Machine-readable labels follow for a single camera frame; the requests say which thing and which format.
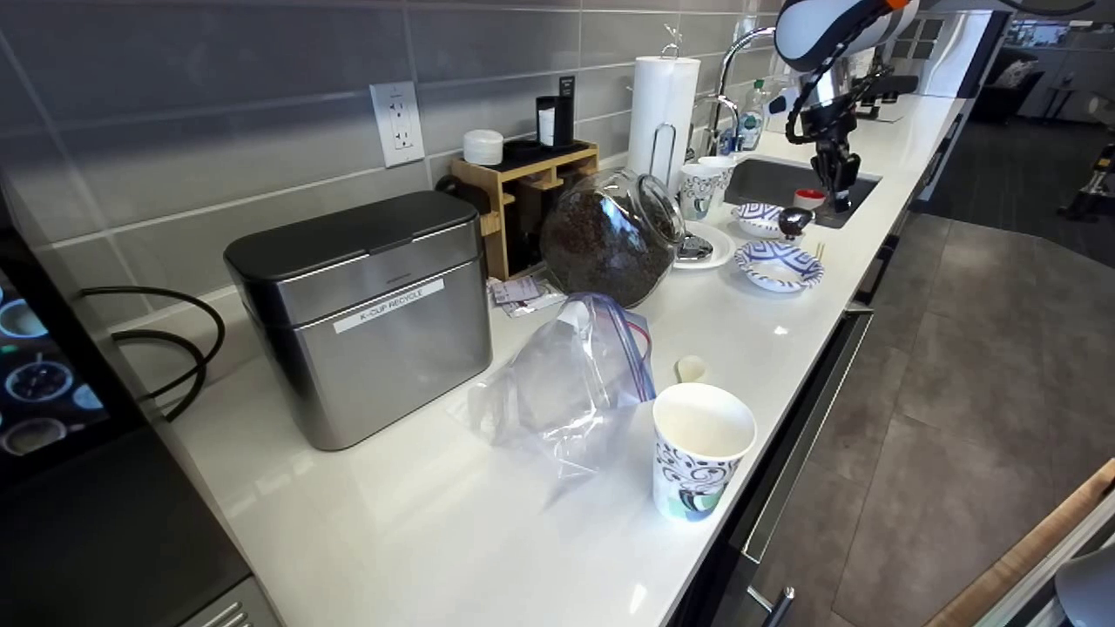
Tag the black coffee machine with screen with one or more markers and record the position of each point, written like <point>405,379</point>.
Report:
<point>78,505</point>

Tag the dark armchair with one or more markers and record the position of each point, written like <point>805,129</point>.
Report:
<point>1006,87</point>

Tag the sink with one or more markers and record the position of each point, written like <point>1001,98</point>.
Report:
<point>771,183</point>

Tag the small patterned paper cup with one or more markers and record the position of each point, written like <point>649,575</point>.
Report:
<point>725,170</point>
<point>699,193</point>

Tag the glass jar of coffee beans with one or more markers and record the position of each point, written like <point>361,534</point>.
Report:
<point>610,244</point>

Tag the white wall socket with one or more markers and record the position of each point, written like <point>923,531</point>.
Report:
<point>397,122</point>

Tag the glass jar lid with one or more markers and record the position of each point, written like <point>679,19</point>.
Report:
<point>694,249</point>

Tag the paper towel roll on holder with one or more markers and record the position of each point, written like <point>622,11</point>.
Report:
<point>662,109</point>

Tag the large patterned paper cup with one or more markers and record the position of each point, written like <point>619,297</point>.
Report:
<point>697,461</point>

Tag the blue patterned bowl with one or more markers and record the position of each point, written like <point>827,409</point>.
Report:
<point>756,219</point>
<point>778,266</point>

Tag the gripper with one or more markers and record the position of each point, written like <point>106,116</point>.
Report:
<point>832,131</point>

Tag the stack of white lids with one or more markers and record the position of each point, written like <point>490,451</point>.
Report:
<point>483,148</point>

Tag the stainless steel recycling bin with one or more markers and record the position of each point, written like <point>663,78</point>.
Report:
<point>375,322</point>

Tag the white plate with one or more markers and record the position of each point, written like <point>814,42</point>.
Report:
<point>721,248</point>

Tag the black scoop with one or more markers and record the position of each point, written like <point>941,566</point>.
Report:
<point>794,222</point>

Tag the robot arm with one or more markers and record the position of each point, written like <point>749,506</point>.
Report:
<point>819,30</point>

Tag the wooden table edge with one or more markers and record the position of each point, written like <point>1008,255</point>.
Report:
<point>1028,549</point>

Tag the small beige spoon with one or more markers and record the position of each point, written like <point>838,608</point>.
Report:
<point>690,368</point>

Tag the clear soap bottle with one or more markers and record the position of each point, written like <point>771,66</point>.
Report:
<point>752,122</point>

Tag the heap of small packets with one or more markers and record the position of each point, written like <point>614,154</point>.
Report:
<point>523,294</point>

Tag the wooden counter organizer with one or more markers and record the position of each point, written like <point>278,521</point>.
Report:
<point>496,187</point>

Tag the red and white cup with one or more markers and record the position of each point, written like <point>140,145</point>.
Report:
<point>809,198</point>

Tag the clear plastic zip bag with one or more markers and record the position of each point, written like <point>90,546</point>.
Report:
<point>566,383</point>

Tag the chrome tap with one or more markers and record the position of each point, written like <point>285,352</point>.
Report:
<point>727,65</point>

